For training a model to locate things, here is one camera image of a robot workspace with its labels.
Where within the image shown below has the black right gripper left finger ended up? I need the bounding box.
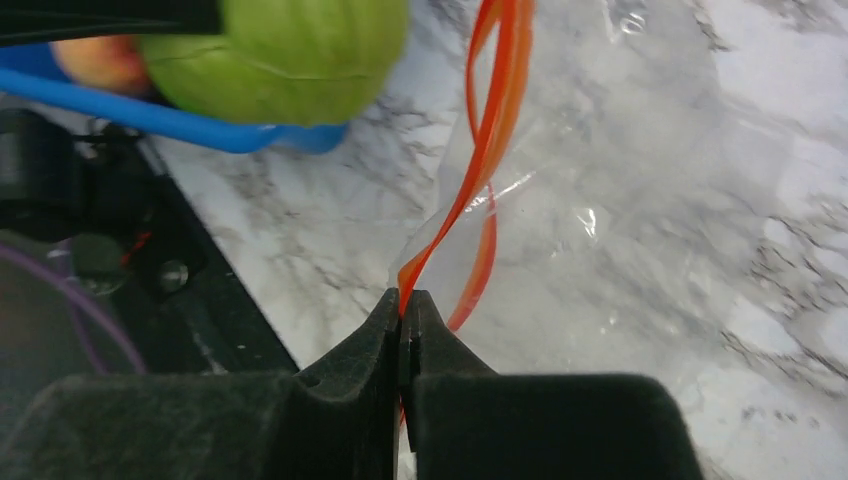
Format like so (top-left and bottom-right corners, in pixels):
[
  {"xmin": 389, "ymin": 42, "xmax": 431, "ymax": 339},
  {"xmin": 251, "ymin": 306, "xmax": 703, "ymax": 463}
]
[{"xmin": 1, "ymin": 289, "xmax": 399, "ymax": 479}]

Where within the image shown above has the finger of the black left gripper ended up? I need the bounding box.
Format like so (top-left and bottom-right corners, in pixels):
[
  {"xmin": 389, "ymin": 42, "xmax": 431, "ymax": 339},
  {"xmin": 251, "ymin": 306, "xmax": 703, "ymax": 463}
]
[{"xmin": 1, "ymin": 0, "xmax": 222, "ymax": 47}]

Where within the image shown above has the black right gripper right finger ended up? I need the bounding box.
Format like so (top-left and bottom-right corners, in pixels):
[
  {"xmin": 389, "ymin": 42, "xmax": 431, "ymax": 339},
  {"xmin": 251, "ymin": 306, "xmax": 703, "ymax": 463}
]
[{"xmin": 399, "ymin": 291, "xmax": 702, "ymax": 479}]

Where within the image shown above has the green toy cabbage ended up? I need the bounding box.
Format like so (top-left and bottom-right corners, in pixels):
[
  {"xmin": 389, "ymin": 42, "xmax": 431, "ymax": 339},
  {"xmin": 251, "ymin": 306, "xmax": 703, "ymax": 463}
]
[{"xmin": 138, "ymin": 0, "xmax": 410, "ymax": 127}]

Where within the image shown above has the clear orange-zip bag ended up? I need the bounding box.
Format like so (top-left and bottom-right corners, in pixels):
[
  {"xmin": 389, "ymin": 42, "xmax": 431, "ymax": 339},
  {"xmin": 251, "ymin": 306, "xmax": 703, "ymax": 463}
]
[{"xmin": 419, "ymin": 1, "xmax": 847, "ymax": 479}]

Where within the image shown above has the blue plastic basket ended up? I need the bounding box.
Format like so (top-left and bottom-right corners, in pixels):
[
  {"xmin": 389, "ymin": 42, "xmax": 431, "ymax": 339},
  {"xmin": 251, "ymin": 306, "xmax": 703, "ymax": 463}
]
[{"xmin": 1, "ymin": 43, "xmax": 348, "ymax": 154}]

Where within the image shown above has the toy peach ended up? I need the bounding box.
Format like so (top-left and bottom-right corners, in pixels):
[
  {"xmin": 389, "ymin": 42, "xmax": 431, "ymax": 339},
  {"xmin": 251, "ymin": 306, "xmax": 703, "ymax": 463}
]
[{"xmin": 49, "ymin": 35, "xmax": 152, "ymax": 96}]

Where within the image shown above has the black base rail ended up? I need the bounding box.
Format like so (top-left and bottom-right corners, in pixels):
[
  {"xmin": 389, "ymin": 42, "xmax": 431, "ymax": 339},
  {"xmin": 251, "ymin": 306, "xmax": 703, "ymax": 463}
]
[{"xmin": 1, "ymin": 108, "xmax": 298, "ymax": 432}]

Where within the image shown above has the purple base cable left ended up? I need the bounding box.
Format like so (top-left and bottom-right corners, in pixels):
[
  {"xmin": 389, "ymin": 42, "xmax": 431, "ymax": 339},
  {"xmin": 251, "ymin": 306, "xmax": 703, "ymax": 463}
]
[{"xmin": 0, "ymin": 241, "xmax": 148, "ymax": 376}]

